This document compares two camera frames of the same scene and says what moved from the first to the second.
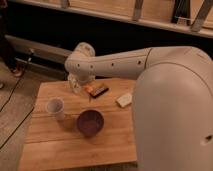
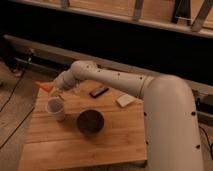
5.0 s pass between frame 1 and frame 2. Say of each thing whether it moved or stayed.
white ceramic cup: stayed
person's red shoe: stayed
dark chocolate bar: stayed
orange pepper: moved
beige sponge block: stayed
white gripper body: moved
